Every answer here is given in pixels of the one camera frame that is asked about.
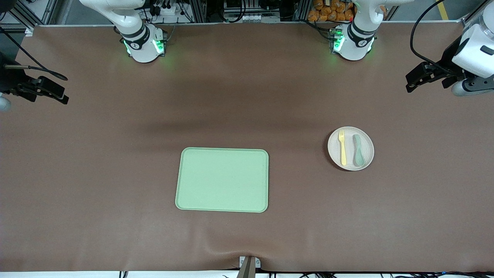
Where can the metal table edge clamp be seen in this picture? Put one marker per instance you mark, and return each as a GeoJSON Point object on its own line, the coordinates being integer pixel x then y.
{"type": "Point", "coordinates": [249, 266]}

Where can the yellow plastic fork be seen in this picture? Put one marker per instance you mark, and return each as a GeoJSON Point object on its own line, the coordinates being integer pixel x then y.
{"type": "Point", "coordinates": [343, 152]}

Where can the brown table cover mat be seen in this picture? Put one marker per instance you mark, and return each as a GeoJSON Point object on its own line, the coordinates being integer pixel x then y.
{"type": "Point", "coordinates": [115, 173]}

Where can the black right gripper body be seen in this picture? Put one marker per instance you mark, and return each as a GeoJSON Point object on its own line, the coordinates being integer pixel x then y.
{"type": "Point", "coordinates": [8, 84]}

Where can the white power strip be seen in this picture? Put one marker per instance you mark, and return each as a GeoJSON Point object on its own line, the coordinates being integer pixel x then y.
{"type": "Point", "coordinates": [170, 10]}

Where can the teal plastic spoon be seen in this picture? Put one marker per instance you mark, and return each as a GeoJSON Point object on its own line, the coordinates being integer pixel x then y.
{"type": "Point", "coordinates": [359, 156]}

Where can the aluminium frame profile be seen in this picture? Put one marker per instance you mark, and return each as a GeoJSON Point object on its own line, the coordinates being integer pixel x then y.
{"type": "Point", "coordinates": [38, 11]}

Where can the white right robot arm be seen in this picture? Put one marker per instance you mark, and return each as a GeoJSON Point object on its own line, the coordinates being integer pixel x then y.
{"type": "Point", "coordinates": [148, 54]}

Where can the pile of orange objects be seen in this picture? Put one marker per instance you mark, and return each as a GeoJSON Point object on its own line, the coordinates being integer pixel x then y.
{"type": "Point", "coordinates": [332, 11]}

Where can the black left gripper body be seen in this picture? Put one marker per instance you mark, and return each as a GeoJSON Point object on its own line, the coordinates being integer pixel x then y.
{"type": "Point", "coordinates": [450, 58]}

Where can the light green rectangular tray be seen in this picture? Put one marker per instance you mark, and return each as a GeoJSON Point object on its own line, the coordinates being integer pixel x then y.
{"type": "Point", "coordinates": [222, 179]}

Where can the white table corner bracket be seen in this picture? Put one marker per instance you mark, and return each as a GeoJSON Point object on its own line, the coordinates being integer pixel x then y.
{"type": "Point", "coordinates": [29, 31]}

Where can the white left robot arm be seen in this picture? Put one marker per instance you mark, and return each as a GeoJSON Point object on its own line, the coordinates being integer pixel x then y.
{"type": "Point", "coordinates": [353, 52]}

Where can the beige round plate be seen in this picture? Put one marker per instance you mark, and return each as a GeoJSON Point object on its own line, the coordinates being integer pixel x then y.
{"type": "Point", "coordinates": [349, 154]}

